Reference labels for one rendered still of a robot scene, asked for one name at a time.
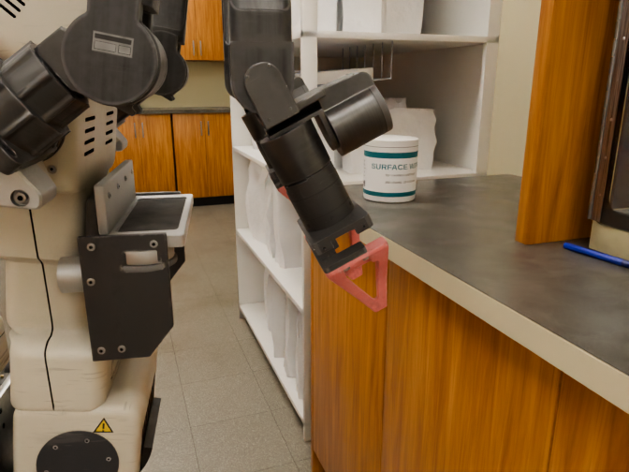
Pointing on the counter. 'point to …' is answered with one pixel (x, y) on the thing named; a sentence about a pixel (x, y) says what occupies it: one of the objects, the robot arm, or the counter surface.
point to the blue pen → (596, 255)
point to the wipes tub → (390, 169)
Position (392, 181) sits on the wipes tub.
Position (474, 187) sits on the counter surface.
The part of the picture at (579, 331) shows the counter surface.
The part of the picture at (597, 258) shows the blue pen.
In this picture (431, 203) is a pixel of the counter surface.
